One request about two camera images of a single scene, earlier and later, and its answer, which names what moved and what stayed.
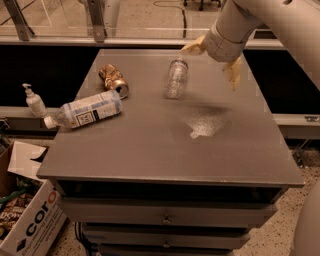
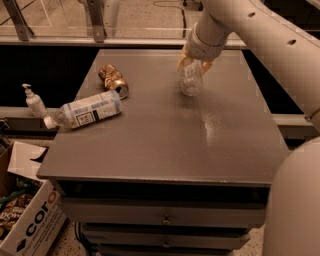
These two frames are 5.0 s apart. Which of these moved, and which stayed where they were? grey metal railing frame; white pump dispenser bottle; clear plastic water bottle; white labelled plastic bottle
Moved: clear plastic water bottle
Stayed: grey metal railing frame; white labelled plastic bottle; white pump dispenser bottle
